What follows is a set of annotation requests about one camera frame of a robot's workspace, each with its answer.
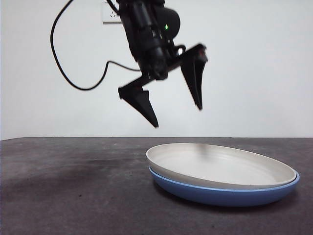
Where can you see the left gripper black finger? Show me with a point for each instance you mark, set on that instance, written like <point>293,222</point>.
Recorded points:
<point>194,73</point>
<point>141,102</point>

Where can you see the white round plate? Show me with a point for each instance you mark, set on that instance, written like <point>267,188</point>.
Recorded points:
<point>207,166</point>

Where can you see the blue round plate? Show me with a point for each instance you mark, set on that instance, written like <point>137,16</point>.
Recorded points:
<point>207,196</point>

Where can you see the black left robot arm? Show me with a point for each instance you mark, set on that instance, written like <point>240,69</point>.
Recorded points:
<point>144,36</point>

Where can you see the white wall socket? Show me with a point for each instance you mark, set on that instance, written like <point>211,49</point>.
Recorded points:
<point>108,17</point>

